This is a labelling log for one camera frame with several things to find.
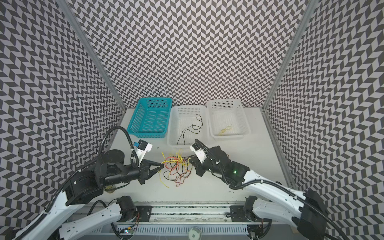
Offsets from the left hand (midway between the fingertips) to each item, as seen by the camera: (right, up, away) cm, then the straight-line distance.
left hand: (163, 168), depth 58 cm
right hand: (+10, 0, +13) cm, 16 cm away
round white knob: (+12, -27, +1) cm, 29 cm away
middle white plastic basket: (+5, +17, +51) cm, 54 cm away
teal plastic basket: (-23, +21, +55) cm, 63 cm away
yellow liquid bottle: (-15, -4, -9) cm, 18 cm away
